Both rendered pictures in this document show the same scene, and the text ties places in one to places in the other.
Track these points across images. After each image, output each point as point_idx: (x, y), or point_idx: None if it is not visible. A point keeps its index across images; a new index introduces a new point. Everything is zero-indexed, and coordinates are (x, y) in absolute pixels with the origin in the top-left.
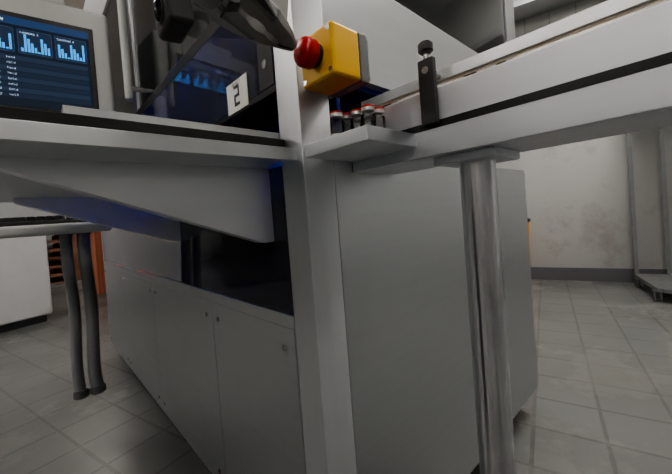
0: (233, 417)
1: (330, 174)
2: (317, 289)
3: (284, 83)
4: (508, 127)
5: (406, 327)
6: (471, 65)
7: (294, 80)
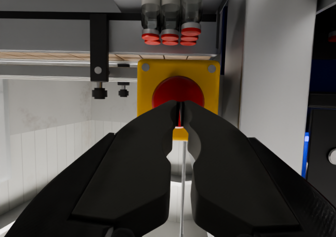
0: None
1: None
2: None
3: (279, 95)
4: None
5: None
6: (75, 69)
7: (248, 89)
